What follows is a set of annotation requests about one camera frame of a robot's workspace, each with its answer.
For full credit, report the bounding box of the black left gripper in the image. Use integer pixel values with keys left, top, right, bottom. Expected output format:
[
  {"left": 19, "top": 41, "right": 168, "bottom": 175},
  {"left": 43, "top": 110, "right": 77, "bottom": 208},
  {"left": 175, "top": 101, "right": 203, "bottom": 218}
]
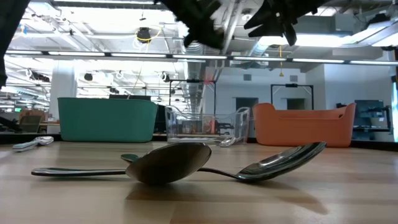
[{"left": 157, "top": 0, "right": 225, "bottom": 50}]

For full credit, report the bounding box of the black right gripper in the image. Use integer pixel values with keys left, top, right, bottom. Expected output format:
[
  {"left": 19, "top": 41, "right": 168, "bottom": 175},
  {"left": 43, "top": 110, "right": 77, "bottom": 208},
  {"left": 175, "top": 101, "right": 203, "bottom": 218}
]
[{"left": 244, "top": 0, "right": 330, "bottom": 47}]

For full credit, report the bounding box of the teal patterned handle spoon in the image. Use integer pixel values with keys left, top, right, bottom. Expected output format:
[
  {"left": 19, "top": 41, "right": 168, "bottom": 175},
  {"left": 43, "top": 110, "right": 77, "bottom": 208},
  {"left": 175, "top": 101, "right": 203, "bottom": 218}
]
[
  {"left": 12, "top": 136, "right": 55, "bottom": 152},
  {"left": 218, "top": 136, "right": 242, "bottom": 148},
  {"left": 120, "top": 153, "right": 140, "bottom": 164}
]

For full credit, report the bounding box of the black metal spoon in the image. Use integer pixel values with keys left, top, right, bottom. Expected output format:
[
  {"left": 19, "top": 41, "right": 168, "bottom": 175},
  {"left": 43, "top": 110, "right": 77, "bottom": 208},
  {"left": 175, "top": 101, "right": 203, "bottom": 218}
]
[
  {"left": 30, "top": 141, "right": 326, "bottom": 183},
  {"left": 125, "top": 142, "right": 213, "bottom": 187}
]

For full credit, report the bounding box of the long LED light bar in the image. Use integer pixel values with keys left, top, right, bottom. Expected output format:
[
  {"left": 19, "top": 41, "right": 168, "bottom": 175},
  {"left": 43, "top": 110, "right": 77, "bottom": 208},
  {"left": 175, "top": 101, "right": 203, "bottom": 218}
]
[{"left": 0, "top": 49, "right": 398, "bottom": 67}]

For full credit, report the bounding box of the clear plastic bin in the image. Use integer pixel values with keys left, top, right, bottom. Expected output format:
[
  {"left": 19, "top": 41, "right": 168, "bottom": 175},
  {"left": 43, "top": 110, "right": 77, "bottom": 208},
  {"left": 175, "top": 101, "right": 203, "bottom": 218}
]
[{"left": 164, "top": 105, "right": 251, "bottom": 146}]

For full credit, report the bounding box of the orange plastic bin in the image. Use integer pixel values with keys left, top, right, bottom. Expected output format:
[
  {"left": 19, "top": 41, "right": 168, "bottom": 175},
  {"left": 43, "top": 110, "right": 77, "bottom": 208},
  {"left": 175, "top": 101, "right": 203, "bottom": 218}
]
[{"left": 252, "top": 102, "right": 358, "bottom": 148}]

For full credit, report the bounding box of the green plastic bin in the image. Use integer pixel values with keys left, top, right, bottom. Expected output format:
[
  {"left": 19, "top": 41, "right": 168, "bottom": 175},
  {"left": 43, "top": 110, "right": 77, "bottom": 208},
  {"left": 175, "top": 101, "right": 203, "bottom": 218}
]
[{"left": 57, "top": 97, "right": 159, "bottom": 144}]

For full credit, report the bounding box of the black computer monitor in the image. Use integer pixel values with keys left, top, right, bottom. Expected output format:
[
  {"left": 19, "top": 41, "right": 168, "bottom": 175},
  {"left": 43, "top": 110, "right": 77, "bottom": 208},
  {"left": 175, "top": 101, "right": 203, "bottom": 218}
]
[{"left": 353, "top": 99, "right": 392, "bottom": 131}]

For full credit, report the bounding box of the glowing blue screen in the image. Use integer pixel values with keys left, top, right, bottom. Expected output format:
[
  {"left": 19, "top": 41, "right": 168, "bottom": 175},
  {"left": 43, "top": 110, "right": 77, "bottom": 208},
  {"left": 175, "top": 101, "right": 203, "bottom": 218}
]
[{"left": 391, "top": 81, "right": 398, "bottom": 142}]

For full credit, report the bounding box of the brown office chair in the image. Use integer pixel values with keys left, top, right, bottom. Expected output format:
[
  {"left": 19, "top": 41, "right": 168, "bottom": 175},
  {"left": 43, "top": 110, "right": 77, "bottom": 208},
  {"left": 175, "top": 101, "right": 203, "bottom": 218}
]
[{"left": 17, "top": 108, "right": 46, "bottom": 134}]

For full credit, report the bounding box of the slanted silver ceiling duct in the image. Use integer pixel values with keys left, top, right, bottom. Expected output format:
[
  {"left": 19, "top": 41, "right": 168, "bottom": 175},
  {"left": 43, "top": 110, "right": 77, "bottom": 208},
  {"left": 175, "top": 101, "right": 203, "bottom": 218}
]
[{"left": 248, "top": 30, "right": 280, "bottom": 60}]

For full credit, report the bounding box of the large ribbed silver duct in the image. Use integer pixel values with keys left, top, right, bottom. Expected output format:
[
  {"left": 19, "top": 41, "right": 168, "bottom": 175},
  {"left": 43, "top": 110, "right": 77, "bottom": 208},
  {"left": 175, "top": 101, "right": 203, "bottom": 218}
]
[{"left": 180, "top": 40, "right": 208, "bottom": 114}]

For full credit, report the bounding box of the yellow hanging cord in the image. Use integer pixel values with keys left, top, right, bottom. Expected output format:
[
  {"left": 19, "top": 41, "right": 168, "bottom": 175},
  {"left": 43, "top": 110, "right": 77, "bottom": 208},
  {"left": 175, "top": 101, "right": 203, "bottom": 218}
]
[{"left": 278, "top": 45, "right": 284, "bottom": 78}]

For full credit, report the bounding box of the black dome camera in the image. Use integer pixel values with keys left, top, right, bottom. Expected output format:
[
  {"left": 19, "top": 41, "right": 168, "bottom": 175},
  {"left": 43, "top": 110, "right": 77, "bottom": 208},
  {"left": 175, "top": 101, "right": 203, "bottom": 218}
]
[{"left": 136, "top": 26, "right": 153, "bottom": 44}]

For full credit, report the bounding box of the black station frame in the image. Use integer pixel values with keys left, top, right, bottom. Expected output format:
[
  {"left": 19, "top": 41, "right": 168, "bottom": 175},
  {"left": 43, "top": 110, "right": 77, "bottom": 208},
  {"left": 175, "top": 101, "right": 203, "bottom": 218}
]
[{"left": 269, "top": 83, "right": 315, "bottom": 110}]

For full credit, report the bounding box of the black aluminium frame rail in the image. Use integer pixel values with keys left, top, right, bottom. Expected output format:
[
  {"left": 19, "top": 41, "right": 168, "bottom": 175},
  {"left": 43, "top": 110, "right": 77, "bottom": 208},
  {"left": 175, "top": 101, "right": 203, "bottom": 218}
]
[
  {"left": 350, "top": 139, "right": 398, "bottom": 152},
  {"left": 0, "top": 133, "right": 62, "bottom": 145}
]

